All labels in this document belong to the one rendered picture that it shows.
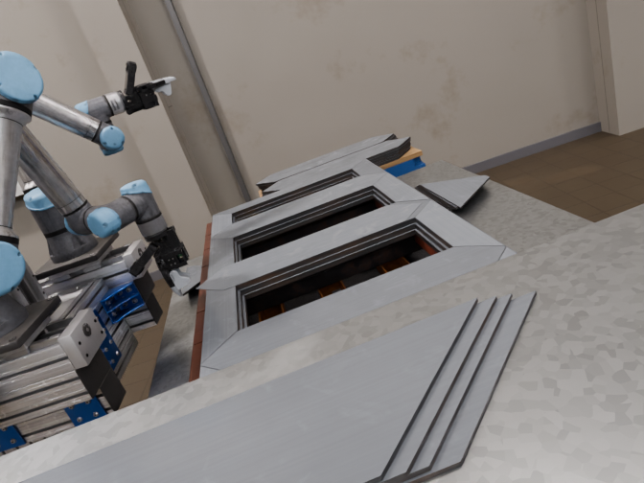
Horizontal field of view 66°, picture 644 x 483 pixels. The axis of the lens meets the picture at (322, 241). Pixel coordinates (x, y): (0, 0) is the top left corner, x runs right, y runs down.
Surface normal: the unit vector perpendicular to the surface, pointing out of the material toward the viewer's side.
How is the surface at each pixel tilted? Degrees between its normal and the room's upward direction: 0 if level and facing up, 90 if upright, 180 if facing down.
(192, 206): 90
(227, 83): 90
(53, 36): 90
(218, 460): 0
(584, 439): 0
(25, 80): 84
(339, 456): 0
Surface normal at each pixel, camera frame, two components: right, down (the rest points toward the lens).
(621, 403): -0.31, -0.88
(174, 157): 0.07, 0.36
